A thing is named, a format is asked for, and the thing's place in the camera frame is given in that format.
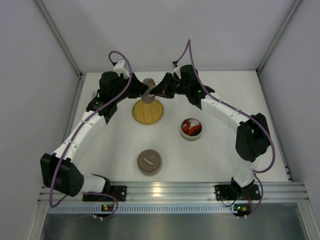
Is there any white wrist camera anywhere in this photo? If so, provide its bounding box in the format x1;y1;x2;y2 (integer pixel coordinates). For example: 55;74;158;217
113;59;130;78
172;61;182;79

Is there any right round metal tin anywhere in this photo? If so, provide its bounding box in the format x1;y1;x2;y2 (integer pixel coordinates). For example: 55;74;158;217
180;117;203;141

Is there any round metal tin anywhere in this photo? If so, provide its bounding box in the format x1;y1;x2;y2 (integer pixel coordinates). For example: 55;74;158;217
137;159;162;177
180;117;203;141

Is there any slotted cable duct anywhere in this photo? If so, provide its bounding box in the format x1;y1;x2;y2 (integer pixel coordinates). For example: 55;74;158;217
48;203;249;214

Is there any round bamboo tray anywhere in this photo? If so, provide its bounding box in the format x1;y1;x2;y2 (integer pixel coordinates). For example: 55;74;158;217
131;99;164;125

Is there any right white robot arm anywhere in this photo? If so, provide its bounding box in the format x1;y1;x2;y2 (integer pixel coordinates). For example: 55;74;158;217
150;65;271;189

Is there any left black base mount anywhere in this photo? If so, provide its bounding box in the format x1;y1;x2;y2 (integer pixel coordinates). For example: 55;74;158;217
82;179;127;202

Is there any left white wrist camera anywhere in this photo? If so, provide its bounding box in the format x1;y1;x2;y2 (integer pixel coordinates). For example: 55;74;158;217
113;59;130;78

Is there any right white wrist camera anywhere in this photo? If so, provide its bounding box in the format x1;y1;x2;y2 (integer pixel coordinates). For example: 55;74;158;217
172;61;182;79

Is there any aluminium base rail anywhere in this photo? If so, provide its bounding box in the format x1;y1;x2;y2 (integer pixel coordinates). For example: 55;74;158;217
37;181;310;204

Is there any left round metal tin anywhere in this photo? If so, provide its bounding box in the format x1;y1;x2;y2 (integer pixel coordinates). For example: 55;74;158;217
137;159;162;177

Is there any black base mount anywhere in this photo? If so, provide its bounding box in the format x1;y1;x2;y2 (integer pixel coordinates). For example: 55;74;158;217
214;178;261;202
82;179;127;202

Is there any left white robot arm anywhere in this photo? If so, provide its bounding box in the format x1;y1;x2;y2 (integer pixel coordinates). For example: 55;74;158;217
40;71;148;197

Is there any brown smiley lid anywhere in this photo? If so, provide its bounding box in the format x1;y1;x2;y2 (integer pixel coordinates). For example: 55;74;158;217
136;149;162;162

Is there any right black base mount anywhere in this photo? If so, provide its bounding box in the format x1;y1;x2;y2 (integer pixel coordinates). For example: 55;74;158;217
214;178;261;202

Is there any red sausage piece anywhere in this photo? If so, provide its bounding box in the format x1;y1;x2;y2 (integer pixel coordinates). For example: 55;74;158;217
187;125;202;136
181;121;191;134

